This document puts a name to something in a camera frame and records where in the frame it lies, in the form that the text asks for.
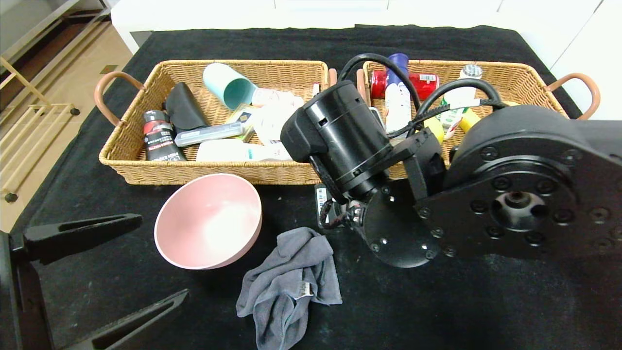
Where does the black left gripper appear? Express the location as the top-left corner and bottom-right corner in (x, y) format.
(0, 213), (190, 350)

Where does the white bottle blue cap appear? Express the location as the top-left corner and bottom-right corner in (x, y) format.
(385, 52), (414, 132)

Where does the yellow banana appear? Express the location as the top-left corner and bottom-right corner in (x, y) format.
(457, 109), (482, 134)

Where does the wicker basket with toiletries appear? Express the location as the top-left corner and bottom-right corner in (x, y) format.
(95, 60), (338, 186)

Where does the wicker basket with food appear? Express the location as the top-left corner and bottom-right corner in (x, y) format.
(356, 60), (601, 179)

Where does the pink bowl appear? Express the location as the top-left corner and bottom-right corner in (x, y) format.
(154, 174), (263, 270)

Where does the black red bottle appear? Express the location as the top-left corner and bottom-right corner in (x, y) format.
(142, 110), (188, 162)

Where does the beige wooden rack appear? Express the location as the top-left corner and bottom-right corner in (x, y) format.
(0, 56), (81, 202)

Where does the grey rectangular case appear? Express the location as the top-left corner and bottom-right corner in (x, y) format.
(174, 122), (244, 148)

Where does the white bottle black cap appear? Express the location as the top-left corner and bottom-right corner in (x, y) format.
(196, 140), (293, 162)

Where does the grey cloth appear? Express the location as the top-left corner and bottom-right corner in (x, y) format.
(236, 227), (343, 350)

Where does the black pouch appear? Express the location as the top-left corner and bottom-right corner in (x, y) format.
(164, 82), (210, 134)

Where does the white round container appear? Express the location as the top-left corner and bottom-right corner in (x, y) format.
(253, 105), (304, 145)

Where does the teal cup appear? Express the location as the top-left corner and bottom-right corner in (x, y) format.
(203, 63), (258, 111)

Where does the pink white small bottle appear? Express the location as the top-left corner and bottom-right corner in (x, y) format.
(251, 88), (305, 110)

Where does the wooden shelf unit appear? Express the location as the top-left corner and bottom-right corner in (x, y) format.
(0, 0), (115, 64)

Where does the white cabinet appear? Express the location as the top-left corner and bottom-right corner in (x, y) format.
(111, 0), (516, 55)

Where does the yellow lemon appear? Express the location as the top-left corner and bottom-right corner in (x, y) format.
(423, 117), (445, 144)

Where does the red drink can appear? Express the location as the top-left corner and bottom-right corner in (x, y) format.
(370, 70), (440, 102)

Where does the black tablecloth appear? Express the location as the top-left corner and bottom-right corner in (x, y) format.
(10, 24), (622, 350)

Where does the white bottle silver cap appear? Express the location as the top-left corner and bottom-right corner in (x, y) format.
(440, 64), (483, 140)

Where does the black braided cable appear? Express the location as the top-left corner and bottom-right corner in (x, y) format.
(320, 197), (358, 230)

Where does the black camera cable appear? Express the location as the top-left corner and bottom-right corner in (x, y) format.
(338, 52), (508, 139)

